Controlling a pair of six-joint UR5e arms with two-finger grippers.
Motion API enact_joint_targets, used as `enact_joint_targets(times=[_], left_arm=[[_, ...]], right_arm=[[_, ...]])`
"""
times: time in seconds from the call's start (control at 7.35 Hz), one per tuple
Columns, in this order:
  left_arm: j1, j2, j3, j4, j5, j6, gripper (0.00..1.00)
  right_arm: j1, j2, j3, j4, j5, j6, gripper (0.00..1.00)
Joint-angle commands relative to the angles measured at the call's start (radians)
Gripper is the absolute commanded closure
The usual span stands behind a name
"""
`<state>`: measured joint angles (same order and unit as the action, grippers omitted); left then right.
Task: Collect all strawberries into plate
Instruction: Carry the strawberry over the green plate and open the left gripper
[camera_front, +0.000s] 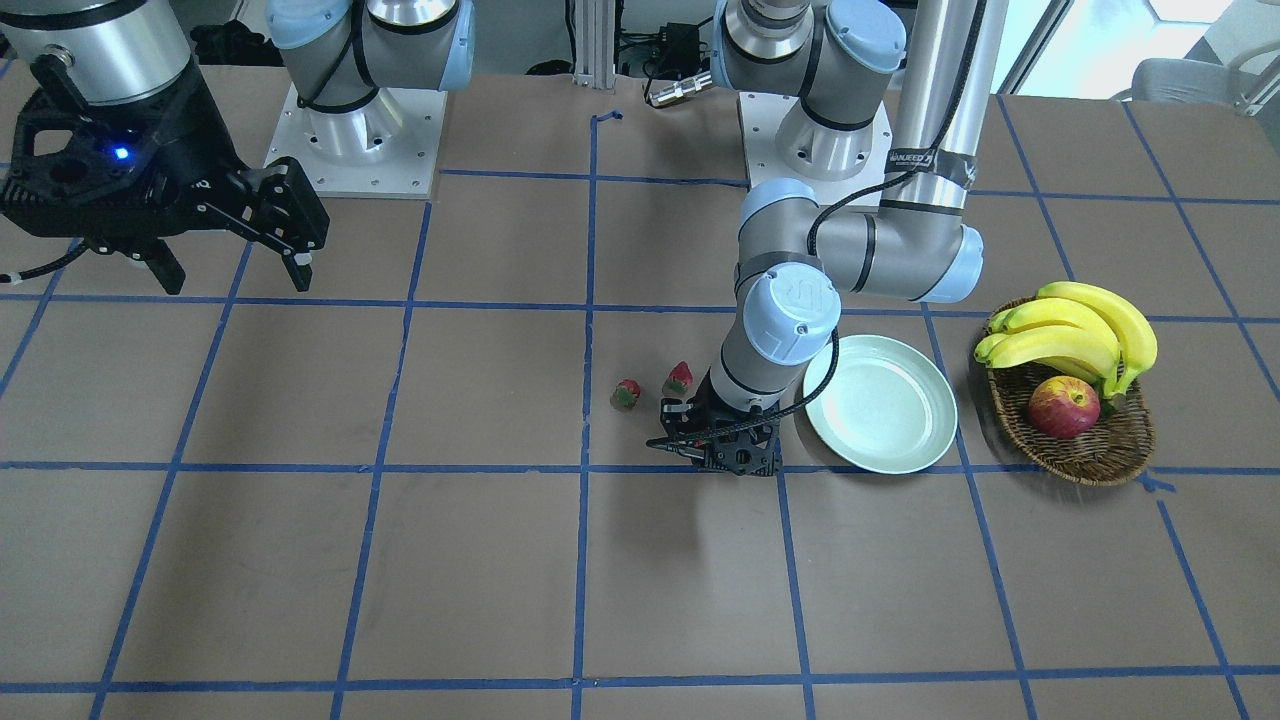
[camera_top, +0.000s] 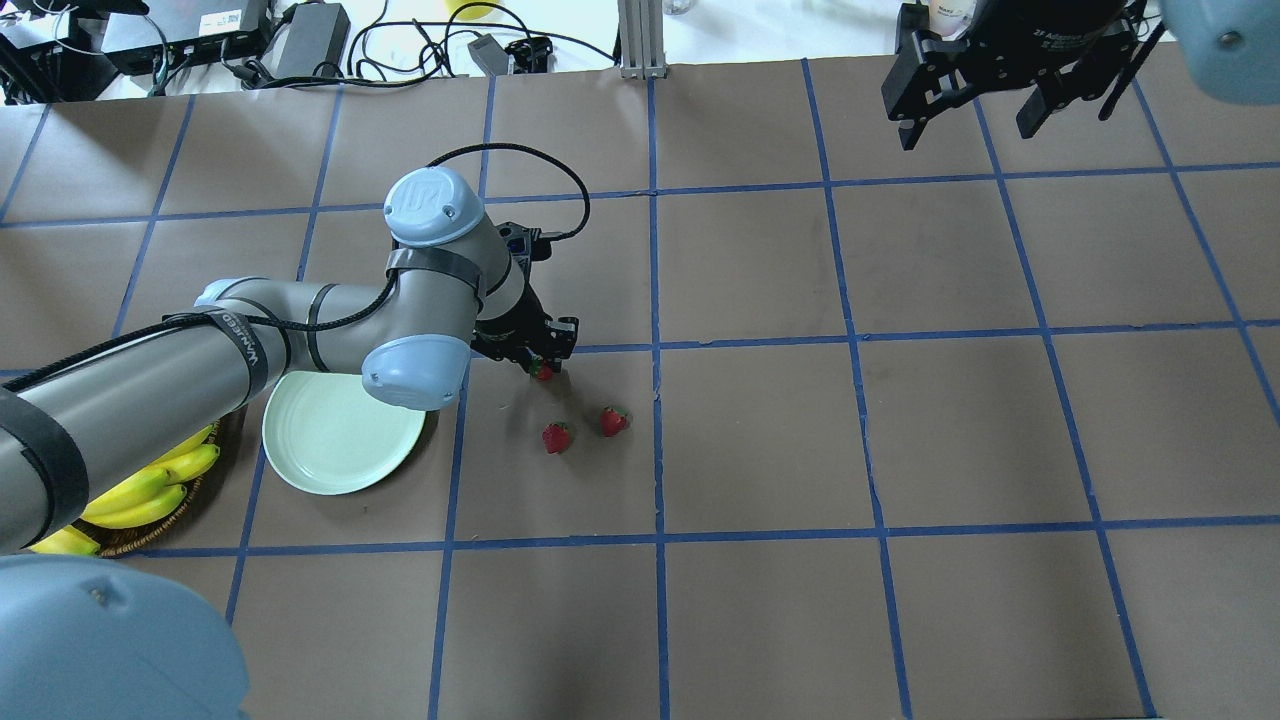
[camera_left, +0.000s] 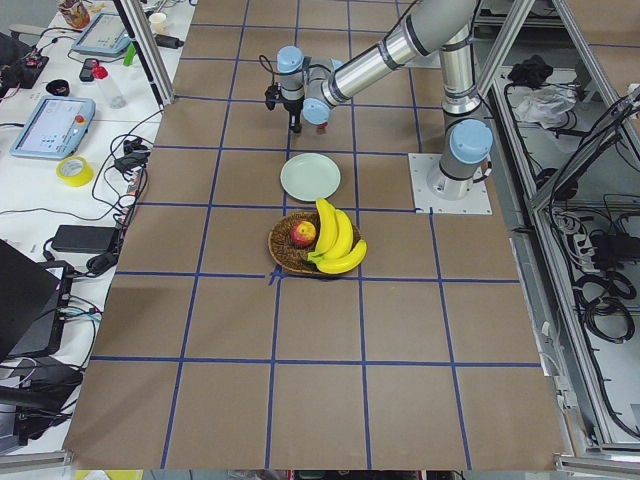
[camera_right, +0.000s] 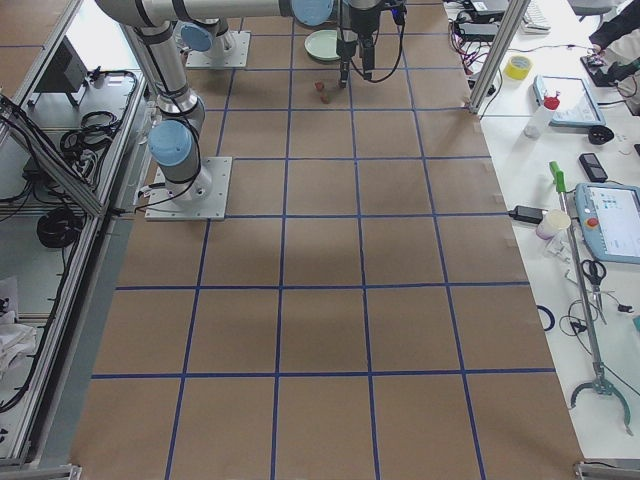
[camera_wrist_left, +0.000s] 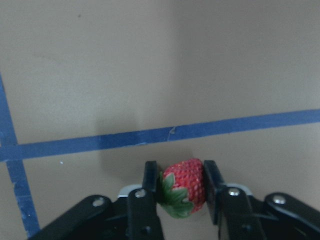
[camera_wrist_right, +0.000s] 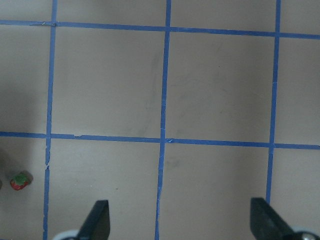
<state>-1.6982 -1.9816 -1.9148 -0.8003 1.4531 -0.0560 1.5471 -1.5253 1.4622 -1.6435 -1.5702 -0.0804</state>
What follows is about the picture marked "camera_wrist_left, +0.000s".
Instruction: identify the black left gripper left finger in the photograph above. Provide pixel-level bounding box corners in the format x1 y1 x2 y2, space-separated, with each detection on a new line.
127 161 164 240

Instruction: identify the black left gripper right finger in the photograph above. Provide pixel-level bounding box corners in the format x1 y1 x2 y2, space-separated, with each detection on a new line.
203 160 267 240

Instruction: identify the red strawberry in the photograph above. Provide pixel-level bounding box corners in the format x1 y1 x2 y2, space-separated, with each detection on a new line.
157 158 206 219

